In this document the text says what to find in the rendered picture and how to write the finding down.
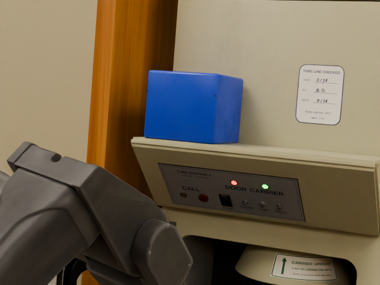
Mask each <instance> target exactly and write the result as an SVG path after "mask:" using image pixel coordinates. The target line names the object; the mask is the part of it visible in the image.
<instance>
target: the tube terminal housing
mask: <svg viewBox="0 0 380 285"><path fill-rule="evenodd" d="M300 63H301V64H324V65H337V66H346V67H345V74H344V87H343V100H342V112H341V120H340V126H329V125H321V124H308V123H295V112H296V99H297V85H298V78H299V65H300ZM173 71H181V72H200V73H211V74H221V75H227V76H232V77H238V78H241V79H243V95H242V103H241V117H240V131H239V141H238V142H237V143H242V144H254V145H265V146H277V147H283V148H295V149H306V150H317V151H324V152H336V153H347V154H359V155H365V156H377V157H380V2H365V1H272V0H178V12H177V21H176V35H175V50H174V65H173ZM162 210H163V211H164V212H165V213H166V214H167V217H168V219H169V221H172V222H176V228H177V229H178V231H179V233H180V236H181V237H182V238H185V237H187V236H190V235H194V236H202V237H206V238H213V239H220V240H227V241H234V242H238V243H246V244H253V245H260V246H264V247H271V248H278V249H285V250H289V251H297V252H304V253H311V254H318V255H322V256H329V257H336V258H343V259H346V260H348V261H350V262H351V263H352V264H353V265H354V266H355V268H356V271H357V281H356V285H380V236H373V235H365V234H357V233H353V232H345V231H337V230H329V229H324V228H316V227H308V226H301V225H296V224H288V223H280V222H272V221H265V220H260V219H252V218H244V217H236V216H231V215H224V214H216V213H208V212H203V211H195V210H188V209H179V208H172V207H167V206H162Z"/></svg>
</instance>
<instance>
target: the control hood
mask: <svg viewBox="0 0 380 285"><path fill-rule="evenodd" d="M131 145H132V148H133V151H134V152H135V155H136V158H137V160H138V162H139V165H140V167H141V169H142V172H143V174H144V177H145V179H146V182H147V184H148V187H149V189H150V191H151V194H152V196H153V198H154V201H155V202H157V205H159V206H167V207H172V208H179V209H188V210H195V211H203V212H208V213H216V214H224V215H231V216H236V217H244V218H252V219H260V220H265V221H272V222H280V223H288V224H296V225H301V226H308V227H316V228H324V229H329V230H337V231H345V232H353V233H357V234H365V235H373V236H380V157H377V156H365V155H359V154H347V153H336V152H324V151H317V150H306V149H295V148H283V147H277V146H265V145H254V144H242V143H230V144H201V143H195V142H184V141H172V140H161V139H150V138H146V137H133V139H131ZM158 163H164V164H170V165H179V166H189V167H199V168H205V169H215V170H224V171H234V172H244V173H249V174H259V175H268V176H278V177H284V178H294V179H298V182H299V188H300V194H301V200H302V203H303V209H304V215H305V221H306V222H299V221H291V220H286V219H279V218H270V217H263V216H257V215H250V214H242V213H234V212H229V211H221V210H213V209H205V208H197V207H193V206H184V205H177V204H173V202H172V199H171V197H170V194H169V192H168V189H167V187H166V184H165V181H164V179H163V176H162V174H161V171H160V169H159V166H158Z"/></svg>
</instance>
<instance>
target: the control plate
mask: <svg viewBox="0 0 380 285"><path fill-rule="evenodd" d="M158 166H159V169H160V171H161V174H162V176H163V179H164V181H165V184H166V187H167V189H168V192H169V194H170V197H171V199H172V202H173V204H177V205H184V206H193V207H197V208H205V209H213V210H221V211H229V212H234V213H242V214H250V215H257V216H263V217H270V218H279V219H286V220H291V221H299V222H306V221H305V215H304V209H303V203H302V200H301V194H300V188H299V182H298V179H294V178H284V177H278V176H268V175H259V174H249V173H244V172H234V171H224V170H215V169H205V168H199V167H189V166H179V165H170V164H164V163H158ZM231 180H236V181H237V182H238V185H232V184H231V183H230V181H231ZM261 184H267V185H268V186H269V189H263V188H262V187H261ZM181 192H184V193H186V194H187V197H182V196H181V195H180V193H181ZM200 194H203V195H206V196H208V198H209V199H208V201H207V202H202V201H200V200H199V198H198V197H199V195H200ZM218 194H222V195H230V199H231V202H232V205H233V207H229V206H222V204H221V201H220V199H219V195H218ZM242 200H246V201H248V204H246V205H245V206H244V205H243V203H242ZM259 202H263V203H265V205H266V206H264V207H263V208H261V207H260V205H259ZM279 204H280V205H282V206H283V209H281V210H278V208H277V205H279Z"/></svg>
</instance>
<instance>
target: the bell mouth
mask: <svg viewBox="0 0 380 285"><path fill-rule="evenodd" d="M235 269H236V271H237V272H238V273H240V274H241V275H243V276H245V277H247V278H250V279H253V280H256V281H259V282H264V283H268V284H273V285H350V284H351V283H352V282H353V277H352V274H351V271H350V269H349V266H348V262H347V260H346V259H343V258H336V257H329V256H322V255H318V254H311V253H304V252H297V251H289V250H285V249H278V248H271V247H264V246H260V245H253V244H247V246H246V248H245V249H244V252H243V253H242V255H241V257H240V259H239V260H238V262H237V264H236V266H235Z"/></svg>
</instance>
